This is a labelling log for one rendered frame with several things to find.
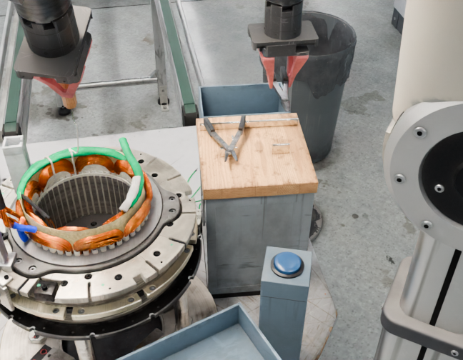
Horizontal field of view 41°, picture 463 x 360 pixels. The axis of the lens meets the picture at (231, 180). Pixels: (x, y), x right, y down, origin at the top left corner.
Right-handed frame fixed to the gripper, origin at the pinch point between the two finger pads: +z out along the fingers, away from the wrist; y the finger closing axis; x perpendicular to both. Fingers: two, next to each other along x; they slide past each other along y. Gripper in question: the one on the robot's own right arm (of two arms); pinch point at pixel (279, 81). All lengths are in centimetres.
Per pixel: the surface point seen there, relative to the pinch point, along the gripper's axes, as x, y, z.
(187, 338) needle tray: 38.2, 18.4, 14.4
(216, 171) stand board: 7.4, 11.6, 12.0
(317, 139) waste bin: -118, -42, 103
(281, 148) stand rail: 3.9, -0.1, 11.0
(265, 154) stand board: 3.8, 2.7, 12.0
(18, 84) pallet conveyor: -74, 61, 41
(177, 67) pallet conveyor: -78, 15, 41
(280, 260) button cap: 26.2, 3.9, 14.4
